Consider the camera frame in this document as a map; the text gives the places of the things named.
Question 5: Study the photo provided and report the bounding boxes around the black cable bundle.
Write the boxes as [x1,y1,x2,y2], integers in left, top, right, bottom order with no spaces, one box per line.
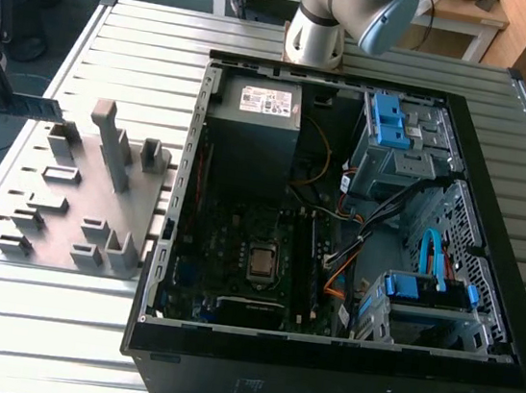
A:
[326,165,455,279]

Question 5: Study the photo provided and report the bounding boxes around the green motherboard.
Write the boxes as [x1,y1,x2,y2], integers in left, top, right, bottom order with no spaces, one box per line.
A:
[149,183,369,343]

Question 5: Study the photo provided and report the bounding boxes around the RAM stick with white label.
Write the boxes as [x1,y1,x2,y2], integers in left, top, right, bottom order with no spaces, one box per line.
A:
[297,207,334,325]

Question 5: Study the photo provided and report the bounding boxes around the black graphics card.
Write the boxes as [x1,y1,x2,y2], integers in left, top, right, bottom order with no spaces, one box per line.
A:
[213,292,288,333]

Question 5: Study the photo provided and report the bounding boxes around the grey power supply unit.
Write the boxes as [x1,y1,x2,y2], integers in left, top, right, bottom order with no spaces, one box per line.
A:
[196,70,308,196]

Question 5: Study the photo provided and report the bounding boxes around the orange yellow power wires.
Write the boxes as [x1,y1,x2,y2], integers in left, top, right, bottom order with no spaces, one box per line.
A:
[321,257,358,302]

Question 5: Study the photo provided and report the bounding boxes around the blue disk carrier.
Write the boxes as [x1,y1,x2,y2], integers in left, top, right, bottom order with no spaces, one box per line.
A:
[354,294,376,336]
[369,91,406,129]
[375,122,412,152]

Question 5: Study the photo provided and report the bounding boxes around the yellow wire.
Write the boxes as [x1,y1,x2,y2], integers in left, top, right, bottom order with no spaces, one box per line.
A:
[292,113,338,191]

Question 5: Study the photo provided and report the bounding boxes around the black open PC case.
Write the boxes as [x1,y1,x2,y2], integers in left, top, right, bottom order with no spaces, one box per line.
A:
[114,41,526,393]

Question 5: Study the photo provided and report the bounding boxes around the grey parts rack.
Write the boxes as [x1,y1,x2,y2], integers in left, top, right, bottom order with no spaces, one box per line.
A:
[0,86,180,286]

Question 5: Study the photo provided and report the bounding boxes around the blue SATA cable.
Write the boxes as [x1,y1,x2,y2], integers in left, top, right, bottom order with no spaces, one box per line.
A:
[413,225,457,294]

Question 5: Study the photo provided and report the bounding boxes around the bare RAM stick with chips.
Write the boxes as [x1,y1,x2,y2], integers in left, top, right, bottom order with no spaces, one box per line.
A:
[0,91,67,126]

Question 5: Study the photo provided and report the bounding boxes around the hard disk in blue carrier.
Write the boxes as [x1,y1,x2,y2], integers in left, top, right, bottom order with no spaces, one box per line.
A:
[382,269,484,316]

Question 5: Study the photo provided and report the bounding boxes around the grey metal drive cage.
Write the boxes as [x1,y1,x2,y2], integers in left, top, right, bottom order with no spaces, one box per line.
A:
[353,267,516,360]
[344,86,475,213]

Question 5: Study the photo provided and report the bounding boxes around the wooden desk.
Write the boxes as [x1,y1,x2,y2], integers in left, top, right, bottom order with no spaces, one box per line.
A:
[40,0,513,67]

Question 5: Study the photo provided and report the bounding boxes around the silver CPU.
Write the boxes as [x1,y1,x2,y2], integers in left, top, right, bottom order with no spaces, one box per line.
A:
[247,245,279,280]

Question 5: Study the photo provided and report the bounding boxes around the black office chair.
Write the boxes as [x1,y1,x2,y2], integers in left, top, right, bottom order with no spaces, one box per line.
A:
[0,0,61,67]

